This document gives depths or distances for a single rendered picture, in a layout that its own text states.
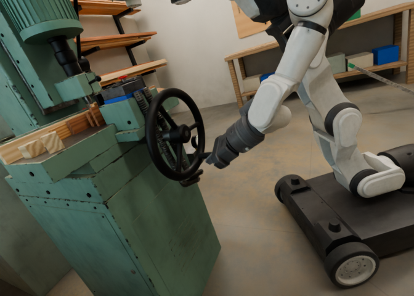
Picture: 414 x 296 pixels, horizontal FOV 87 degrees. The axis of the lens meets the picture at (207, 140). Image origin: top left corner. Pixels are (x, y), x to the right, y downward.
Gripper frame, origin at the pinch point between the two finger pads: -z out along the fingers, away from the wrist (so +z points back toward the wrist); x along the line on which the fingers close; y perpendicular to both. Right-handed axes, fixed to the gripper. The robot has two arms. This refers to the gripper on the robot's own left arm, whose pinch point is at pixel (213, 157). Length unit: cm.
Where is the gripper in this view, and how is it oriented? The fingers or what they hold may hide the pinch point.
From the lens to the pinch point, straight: 70.0
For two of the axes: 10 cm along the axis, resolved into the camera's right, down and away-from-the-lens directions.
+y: -7.7, -5.5, -3.1
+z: 6.1, -5.1, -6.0
